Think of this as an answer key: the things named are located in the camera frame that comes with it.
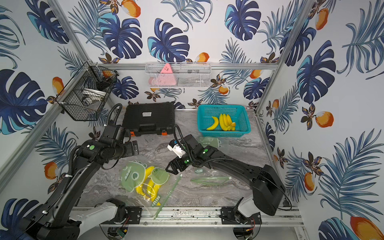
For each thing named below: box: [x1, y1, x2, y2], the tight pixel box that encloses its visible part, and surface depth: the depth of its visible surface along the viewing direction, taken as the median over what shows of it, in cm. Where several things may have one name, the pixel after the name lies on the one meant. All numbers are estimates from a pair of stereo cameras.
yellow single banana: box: [206, 116, 219, 131], surface depth 112 cm
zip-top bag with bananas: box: [120, 160, 183, 220], surface depth 80 cm
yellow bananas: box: [136, 166, 162, 206], surface depth 80 cm
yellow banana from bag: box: [219, 114, 236, 131], surface depth 112 cm
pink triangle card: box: [156, 63, 177, 86], surface depth 92 cm
